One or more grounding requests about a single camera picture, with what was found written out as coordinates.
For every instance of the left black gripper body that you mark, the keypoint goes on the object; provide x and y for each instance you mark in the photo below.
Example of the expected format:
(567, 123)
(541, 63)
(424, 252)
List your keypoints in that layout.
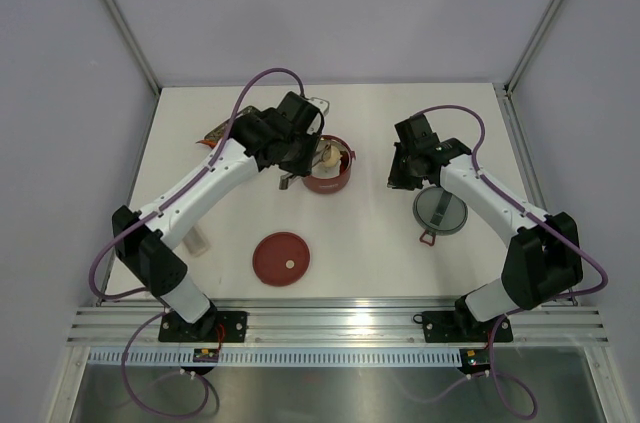
(299, 157)

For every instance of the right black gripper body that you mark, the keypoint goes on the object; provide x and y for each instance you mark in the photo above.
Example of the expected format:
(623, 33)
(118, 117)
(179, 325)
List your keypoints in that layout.
(403, 173)

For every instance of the metal food tongs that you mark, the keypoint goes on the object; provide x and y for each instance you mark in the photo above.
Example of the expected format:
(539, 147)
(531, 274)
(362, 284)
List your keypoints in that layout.
(304, 169)

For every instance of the toy white mushroom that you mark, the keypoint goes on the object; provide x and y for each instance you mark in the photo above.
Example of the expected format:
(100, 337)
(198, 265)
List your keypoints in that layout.
(331, 157)

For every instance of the red steel lunch box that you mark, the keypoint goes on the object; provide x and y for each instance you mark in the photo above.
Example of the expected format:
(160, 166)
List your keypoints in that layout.
(331, 180)

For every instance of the grey transparent lid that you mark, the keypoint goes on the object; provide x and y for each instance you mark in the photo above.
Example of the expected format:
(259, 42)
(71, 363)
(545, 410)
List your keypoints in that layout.
(439, 213)

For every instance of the red round lid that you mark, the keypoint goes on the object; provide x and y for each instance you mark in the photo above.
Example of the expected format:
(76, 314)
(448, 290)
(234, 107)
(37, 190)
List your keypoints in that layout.
(281, 259)

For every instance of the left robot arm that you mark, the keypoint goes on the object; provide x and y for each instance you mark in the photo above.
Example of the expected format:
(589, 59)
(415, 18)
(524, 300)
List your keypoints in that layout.
(146, 238)

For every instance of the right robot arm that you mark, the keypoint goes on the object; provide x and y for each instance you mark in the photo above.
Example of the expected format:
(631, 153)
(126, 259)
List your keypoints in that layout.
(541, 249)

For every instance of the black square plate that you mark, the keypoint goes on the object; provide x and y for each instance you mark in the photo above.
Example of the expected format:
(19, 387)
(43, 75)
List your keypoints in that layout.
(218, 132)

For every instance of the clear plastic cutlery case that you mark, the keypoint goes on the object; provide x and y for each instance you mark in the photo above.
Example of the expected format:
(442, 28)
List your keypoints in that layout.
(195, 242)

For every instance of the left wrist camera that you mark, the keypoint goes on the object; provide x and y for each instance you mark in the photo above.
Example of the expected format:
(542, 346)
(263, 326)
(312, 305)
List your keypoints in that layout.
(322, 104)

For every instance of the right side aluminium rail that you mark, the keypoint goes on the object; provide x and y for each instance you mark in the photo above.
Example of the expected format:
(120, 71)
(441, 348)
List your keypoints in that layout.
(521, 143)

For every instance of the aluminium rail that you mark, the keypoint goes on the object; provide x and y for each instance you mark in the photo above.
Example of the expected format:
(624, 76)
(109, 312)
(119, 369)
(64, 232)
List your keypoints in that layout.
(521, 143)
(337, 322)

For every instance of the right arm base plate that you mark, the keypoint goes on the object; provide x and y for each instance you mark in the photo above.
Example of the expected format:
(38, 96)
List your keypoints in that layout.
(444, 326)

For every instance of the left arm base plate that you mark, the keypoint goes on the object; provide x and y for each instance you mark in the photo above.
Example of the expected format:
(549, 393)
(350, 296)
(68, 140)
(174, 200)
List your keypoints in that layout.
(230, 326)

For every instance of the aluminium front rail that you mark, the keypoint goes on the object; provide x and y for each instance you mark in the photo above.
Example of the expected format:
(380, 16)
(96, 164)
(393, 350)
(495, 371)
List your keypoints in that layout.
(337, 322)

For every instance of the slotted white cable duct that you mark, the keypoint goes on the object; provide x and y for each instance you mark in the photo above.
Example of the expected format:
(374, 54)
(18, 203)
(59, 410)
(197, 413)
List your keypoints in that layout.
(289, 357)

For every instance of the right frame post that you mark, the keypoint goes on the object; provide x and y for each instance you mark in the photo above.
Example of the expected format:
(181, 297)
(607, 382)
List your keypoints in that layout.
(541, 30)

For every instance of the frame post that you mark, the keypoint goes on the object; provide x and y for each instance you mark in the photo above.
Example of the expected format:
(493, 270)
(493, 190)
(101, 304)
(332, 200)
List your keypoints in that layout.
(541, 30)
(117, 16)

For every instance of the left frame post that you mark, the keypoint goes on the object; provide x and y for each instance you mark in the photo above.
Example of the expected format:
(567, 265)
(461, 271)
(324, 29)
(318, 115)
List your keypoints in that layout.
(117, 16)

